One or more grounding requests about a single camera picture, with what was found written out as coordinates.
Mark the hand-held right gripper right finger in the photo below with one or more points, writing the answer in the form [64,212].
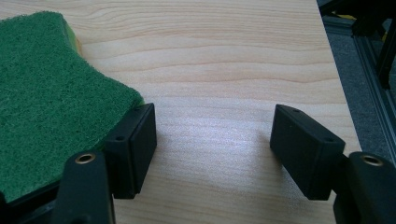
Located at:
[306,149]

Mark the green and yellow scouring sponge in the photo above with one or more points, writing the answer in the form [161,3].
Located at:
[46,102]

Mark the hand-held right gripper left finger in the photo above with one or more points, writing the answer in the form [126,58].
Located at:
[137,149]

